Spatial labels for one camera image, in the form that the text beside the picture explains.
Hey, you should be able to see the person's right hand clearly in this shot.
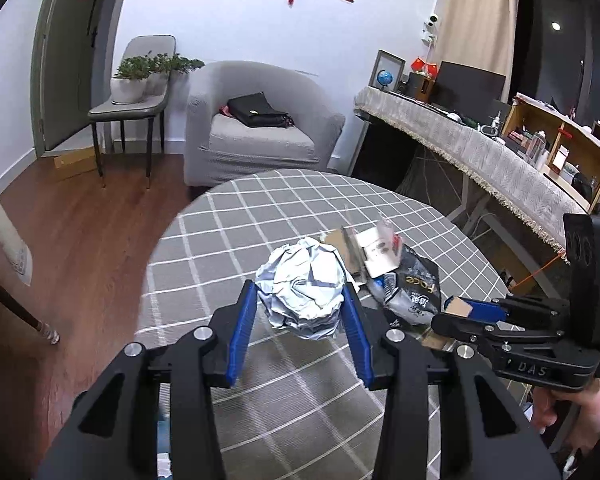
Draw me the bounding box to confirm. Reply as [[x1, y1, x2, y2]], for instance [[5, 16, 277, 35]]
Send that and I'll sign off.
[[530, 379, 600, 456]]

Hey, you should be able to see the flat cardboard box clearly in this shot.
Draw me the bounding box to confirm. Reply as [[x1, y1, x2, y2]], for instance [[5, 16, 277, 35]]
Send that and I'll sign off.
[[40, 147, 101, 183]]

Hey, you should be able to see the brown cardboard piece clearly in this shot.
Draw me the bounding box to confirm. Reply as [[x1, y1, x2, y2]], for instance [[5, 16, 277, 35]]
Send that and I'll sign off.
[[325, 226, 367, 282]]

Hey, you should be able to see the small brown cardboard scrap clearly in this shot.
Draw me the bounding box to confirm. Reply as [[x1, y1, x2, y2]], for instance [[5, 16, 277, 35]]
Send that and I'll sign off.
[[422, 297, 473, 351]]

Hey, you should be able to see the grey-green door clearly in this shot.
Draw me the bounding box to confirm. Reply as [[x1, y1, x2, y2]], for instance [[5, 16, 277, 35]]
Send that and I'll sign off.
[[30, 0, 131, 158]]

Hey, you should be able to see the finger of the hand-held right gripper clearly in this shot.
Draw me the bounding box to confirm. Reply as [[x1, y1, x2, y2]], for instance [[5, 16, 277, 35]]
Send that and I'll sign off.
[[430, 312, 496, 345], [442, 296, 510, 325]]

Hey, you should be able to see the grey dining chair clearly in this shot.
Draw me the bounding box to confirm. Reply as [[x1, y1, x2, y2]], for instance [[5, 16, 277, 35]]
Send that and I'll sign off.
[[88, 35, 177, 190]]

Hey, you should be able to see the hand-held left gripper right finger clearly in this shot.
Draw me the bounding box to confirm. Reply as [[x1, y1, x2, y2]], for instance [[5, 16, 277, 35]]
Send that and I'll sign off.
[[342, 284, 563, 480]]

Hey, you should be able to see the black handbag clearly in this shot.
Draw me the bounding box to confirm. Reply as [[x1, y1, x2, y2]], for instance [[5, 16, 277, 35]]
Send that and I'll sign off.
[[227, 92, 295, 129]]

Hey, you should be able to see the brown wooden box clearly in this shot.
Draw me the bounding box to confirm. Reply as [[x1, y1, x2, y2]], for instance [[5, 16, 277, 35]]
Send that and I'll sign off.
[[415, 74, 436, 102]]

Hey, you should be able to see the red flag ornament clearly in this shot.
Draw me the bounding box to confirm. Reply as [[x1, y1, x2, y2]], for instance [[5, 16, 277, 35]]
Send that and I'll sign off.
[[411, 56, 438, 78]]

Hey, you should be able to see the wooden shelf unit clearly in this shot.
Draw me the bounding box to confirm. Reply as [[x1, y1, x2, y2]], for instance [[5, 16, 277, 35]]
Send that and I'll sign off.
[[500, 92, 600, 218]]

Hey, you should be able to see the orange cable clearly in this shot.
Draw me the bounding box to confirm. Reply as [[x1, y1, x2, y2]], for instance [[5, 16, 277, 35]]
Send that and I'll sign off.
[[512, 255, 568, 288]]

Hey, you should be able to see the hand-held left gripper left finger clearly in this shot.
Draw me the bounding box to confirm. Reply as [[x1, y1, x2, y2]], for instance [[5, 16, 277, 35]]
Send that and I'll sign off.
[[37, 280, 258, 480]]

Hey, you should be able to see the white chair cloth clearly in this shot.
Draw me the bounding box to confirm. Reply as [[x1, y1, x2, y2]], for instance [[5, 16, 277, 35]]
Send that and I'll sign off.
[[0, 175, 33, 288]]

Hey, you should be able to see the round table grey checked tablecloth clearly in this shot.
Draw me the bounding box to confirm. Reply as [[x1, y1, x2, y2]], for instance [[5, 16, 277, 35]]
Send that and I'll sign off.
[[135, 169, 511, 480]]

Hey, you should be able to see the long desk with beige cloth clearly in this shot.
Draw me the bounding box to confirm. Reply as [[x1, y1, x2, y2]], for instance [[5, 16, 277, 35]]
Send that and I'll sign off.
[[354, 85, 588, 266]]

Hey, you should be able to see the grey picture frame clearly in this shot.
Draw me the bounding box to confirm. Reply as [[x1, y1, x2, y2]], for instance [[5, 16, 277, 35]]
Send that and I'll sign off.
[[369, 50, 407, 92]]

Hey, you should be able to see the white security camera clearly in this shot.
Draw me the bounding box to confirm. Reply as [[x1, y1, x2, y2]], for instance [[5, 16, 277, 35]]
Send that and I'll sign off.
[[422, 12, 443, 45]]

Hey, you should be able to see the beige curtain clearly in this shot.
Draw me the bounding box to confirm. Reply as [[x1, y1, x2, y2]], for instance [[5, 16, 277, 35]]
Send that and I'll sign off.
[[432, 0, 521, 91]]

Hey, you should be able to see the black monitor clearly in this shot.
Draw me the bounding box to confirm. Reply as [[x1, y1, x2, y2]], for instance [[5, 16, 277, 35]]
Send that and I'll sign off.
[[430, 61, 507, 120]]

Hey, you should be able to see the dark wooden chair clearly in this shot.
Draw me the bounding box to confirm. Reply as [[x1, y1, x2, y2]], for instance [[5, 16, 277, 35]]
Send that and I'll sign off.
[[0, 255, 61, 346]]

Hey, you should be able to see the clear plastic blister package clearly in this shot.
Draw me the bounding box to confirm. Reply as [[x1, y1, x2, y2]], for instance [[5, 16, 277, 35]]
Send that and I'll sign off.
[[359, 215, 403, 279]]

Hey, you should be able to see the grey armchair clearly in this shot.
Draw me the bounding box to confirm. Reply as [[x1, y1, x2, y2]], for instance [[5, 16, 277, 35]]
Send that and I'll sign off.
[[184, 61, 347, 188]]

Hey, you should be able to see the black snack bag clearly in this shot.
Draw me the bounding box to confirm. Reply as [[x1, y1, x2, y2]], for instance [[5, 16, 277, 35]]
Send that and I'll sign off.
[[367, 245, 441, 328]]

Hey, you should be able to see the silver paper ball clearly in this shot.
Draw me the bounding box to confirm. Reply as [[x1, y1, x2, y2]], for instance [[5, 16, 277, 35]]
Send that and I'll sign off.
[[255, 238, 351, 342]]

